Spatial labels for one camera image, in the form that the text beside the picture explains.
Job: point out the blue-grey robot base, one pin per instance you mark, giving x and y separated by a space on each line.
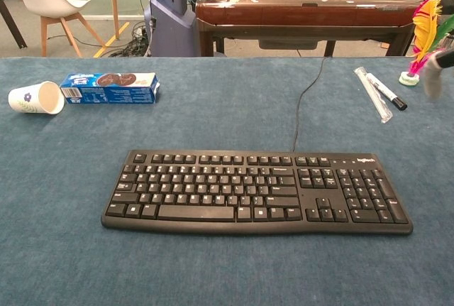
170 25

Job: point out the brown mahjong table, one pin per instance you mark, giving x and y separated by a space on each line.
301 15

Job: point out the colourful feather shuttlecock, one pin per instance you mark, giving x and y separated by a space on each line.
425 22

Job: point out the blue felt table mat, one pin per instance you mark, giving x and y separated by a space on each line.
213 267

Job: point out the wooden pole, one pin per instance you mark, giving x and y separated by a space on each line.
113 0

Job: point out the black keyboard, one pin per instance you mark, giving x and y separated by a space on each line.
248 192

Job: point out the blue cookie box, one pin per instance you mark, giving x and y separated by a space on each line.
113 91

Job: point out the dark table leg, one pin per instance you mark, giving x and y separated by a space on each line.
12 22

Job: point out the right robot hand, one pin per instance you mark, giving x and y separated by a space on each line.
433 79

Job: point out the clear wrapped straw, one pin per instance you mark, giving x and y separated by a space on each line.
372 94

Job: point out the white marker pen black cap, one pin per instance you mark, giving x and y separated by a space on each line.
384 91

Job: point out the white paper cup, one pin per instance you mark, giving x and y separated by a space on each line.
28 99

